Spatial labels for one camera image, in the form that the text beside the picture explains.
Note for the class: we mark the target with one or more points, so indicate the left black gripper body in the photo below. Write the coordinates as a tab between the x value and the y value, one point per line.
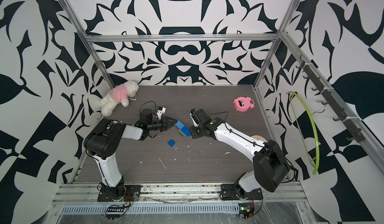
165	123

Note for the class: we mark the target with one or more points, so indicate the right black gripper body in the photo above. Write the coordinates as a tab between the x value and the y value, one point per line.
197	125

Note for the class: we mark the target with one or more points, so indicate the dark blue long lego brick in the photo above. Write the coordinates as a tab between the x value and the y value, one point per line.
185	132

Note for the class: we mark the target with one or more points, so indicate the small dark blue lego brick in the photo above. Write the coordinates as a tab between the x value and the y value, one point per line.
171	143

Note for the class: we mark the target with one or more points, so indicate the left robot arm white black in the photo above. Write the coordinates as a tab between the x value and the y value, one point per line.
103	141

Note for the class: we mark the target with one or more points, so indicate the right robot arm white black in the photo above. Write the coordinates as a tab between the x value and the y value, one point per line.
270	165

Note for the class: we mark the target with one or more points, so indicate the white plush toy pink shirt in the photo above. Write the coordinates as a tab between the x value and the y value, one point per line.
121	94

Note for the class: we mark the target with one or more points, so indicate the pink pig alarm clock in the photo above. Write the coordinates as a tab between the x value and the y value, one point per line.
243	104

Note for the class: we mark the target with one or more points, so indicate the beige round clock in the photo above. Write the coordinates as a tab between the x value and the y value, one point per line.
259	138

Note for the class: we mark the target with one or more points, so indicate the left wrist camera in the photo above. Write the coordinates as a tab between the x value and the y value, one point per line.
160	111

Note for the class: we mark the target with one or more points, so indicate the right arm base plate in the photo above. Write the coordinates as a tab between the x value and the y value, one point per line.
232	192

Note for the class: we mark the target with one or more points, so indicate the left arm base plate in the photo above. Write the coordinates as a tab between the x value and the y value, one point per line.
120	193

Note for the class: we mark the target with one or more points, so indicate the white vented cable duct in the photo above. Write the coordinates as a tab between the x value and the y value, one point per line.
135	209

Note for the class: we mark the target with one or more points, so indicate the black wall hook rack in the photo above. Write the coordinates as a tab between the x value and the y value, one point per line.
360	132

